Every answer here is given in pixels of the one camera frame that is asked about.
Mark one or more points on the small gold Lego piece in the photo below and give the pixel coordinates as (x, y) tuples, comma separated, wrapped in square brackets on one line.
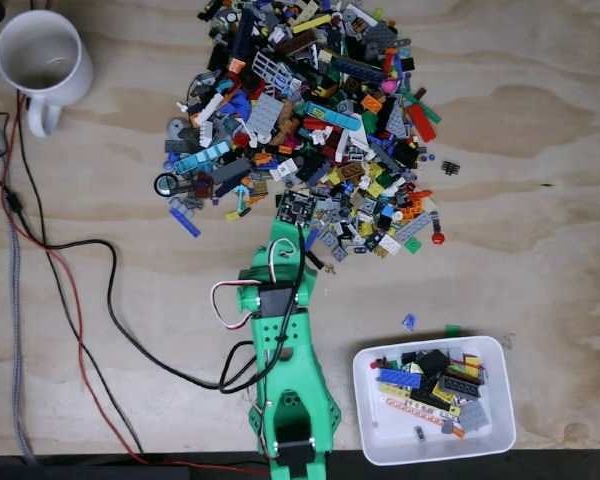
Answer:
[(331, 269)]

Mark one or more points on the brown Lego plate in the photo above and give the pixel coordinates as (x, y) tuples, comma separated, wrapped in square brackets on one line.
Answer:
[(351, 171)]

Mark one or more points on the white small Lego plate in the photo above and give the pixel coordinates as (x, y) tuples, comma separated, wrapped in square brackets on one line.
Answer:
[(390, 244)]

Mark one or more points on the light blue long Lego piece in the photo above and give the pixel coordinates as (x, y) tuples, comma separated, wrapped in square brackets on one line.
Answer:
[(201, 157)]

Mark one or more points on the grey long Lego plate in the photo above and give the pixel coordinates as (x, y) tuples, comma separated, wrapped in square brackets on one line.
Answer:
[(412, 226)]

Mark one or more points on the green square Lego plate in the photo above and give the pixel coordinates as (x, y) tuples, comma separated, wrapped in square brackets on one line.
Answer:
[(413, 244)]

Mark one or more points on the grey square Lego plate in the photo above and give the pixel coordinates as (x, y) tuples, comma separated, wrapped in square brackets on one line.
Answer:
[(264, 112)]

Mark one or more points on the cyan long Lego plate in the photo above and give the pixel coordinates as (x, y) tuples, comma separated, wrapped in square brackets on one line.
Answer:
[(331, 116)]

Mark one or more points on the blue translucent Lego piece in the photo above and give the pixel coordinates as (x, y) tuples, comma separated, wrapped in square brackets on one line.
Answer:
[(408, 321)]

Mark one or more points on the red round Lego piece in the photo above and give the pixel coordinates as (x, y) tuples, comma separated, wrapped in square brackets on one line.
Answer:
[(437, 238)]

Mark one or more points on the grey round Lego dish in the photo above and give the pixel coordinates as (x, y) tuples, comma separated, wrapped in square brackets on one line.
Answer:
[(175, 126)]

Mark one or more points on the orange Lego brick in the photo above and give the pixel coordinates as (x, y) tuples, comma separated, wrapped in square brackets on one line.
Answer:
[(372, 103)]

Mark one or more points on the grey lattice Lego window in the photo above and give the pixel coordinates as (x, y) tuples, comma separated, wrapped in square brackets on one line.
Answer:
[(270, 70)]

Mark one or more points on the black comb Lego piece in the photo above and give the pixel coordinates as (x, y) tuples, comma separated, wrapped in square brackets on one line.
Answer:
[(449, 168)]

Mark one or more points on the red long Lego brick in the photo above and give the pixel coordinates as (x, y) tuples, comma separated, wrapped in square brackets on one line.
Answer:
[(421, 122)]

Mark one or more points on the dark blue long Lego plate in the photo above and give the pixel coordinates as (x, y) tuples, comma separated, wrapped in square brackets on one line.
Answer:
[(357, 70)]

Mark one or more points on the pink Lego ball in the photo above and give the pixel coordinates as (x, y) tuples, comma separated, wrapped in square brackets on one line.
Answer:
[(389, 85)]

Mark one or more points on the green Lego piece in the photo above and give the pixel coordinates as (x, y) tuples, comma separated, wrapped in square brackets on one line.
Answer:
[(452, 329)]

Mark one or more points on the dark blue Lego beam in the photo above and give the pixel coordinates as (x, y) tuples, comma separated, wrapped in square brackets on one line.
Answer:
[(242, 32)]

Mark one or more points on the pink long Lego beam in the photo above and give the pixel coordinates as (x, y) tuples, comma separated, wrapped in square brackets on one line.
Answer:
[(412, 410)]

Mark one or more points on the yellow long Lego plate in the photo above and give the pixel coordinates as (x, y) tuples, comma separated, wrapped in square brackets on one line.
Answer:
[(311, 23)]

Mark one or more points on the dark grey studded Lego brick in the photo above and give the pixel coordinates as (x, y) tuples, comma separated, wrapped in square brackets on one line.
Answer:
[(460, 386)]

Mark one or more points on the white plastic bin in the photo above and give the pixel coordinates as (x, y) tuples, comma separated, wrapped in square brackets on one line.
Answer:
[(400, 445)]

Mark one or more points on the white ceramic mug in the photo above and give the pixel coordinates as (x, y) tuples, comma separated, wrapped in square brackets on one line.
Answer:
[(77, 80)]

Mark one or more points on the black camera board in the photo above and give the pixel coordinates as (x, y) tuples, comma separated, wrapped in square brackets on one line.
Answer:
[(296, 207)]

